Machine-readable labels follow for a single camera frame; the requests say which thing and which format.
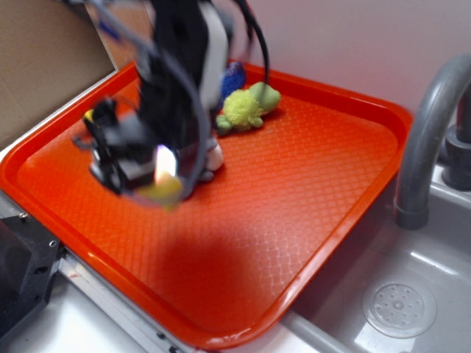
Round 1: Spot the sink drain strainer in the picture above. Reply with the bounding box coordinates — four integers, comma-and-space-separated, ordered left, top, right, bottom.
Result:
361, 276, 437, 339

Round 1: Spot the brown cardboard box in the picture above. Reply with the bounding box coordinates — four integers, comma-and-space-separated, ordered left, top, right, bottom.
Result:
1, 1, 137, 148

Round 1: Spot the grey plush bunny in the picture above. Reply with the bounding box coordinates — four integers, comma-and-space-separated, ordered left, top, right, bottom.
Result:
199, 136, 224, 182

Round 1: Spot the blue sponge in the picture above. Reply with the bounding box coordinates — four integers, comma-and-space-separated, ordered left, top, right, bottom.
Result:
220, 62, 246, 102

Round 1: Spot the yellow green sponge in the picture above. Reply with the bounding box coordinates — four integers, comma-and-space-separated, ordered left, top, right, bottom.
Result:
135, 172, 183, 210

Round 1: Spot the grey sink basin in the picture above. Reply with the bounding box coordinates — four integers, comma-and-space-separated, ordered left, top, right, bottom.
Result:
283, 165, 471, 353

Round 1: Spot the red plastic tray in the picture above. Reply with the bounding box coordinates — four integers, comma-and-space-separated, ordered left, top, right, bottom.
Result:
1, 65, 412, 351

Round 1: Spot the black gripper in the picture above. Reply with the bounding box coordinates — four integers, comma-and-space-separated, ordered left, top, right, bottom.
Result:
72, 98, 176, 195

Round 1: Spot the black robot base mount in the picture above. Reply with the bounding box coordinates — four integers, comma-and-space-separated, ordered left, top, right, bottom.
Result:
1, 213, 62, 343

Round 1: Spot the green plush turtle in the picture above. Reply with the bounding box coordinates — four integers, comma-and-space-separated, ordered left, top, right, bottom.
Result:
215, 82, 281, 136

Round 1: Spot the black cable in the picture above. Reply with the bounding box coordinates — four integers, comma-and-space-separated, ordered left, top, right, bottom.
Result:
235, 0, 272, 89

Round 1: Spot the grey faucet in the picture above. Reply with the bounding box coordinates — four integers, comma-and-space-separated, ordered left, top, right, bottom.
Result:
394, 53, 470, 230

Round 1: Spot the black white robot arm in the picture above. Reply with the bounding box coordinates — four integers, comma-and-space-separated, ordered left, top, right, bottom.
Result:
74, 1, 231, 197

